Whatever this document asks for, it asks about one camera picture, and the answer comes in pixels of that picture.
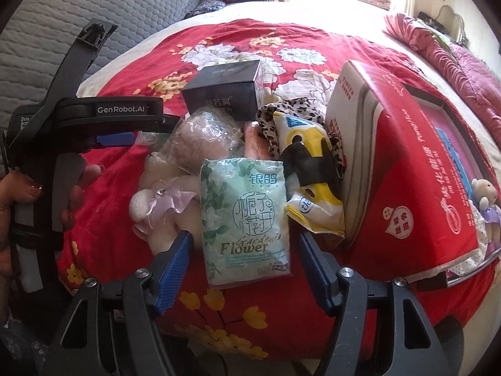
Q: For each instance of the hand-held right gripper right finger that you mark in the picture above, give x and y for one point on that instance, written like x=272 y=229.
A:
x=318 y=274

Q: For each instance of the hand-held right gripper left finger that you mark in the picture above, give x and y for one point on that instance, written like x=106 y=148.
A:
x=176 y=272

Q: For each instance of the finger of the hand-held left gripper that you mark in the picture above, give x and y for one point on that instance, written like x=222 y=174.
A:
x=115 y=139

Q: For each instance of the yellow snack packet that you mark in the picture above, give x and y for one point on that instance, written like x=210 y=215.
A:
x=313 y=199

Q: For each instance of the green floral tissue packet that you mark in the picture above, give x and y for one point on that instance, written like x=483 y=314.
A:
x=242 y=223

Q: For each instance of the dark grey box tray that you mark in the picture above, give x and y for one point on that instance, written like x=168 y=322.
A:
x=426 y=96

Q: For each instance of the person's left hand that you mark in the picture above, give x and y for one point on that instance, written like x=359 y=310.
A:
x=80 y=188

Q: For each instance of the white plush bear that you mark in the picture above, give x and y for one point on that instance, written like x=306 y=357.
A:
x=164 y=203

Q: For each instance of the clear plastic bag with plush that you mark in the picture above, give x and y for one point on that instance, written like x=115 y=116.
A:
x=203 y=141

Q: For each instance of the grey quilted headboard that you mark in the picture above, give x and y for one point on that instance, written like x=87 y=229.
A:
x=78 y=8

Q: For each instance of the black cardboard box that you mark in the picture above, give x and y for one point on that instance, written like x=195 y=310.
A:
x=223 y=94

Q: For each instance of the red cardboard box lid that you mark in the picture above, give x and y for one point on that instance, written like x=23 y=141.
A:
x=391 y=156

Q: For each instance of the red floral blanket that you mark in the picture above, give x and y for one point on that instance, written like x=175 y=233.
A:
x=219 y=39

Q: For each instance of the dark patterned pillow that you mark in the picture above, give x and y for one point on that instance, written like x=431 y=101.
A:
x=205 y=8

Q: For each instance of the leopard print cloth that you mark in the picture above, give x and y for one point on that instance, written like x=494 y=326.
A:
x=289 y=107

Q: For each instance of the small bear in purple dress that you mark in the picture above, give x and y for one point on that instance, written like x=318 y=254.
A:
x=483 y=196

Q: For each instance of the bed with cream sheet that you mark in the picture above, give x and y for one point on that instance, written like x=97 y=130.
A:
x=313 y=17

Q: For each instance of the pink quilt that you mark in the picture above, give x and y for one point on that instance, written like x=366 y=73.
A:
x=462 y=70

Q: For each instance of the silver framed vanity mirror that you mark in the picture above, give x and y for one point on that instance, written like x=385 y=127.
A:
x=454 y=17

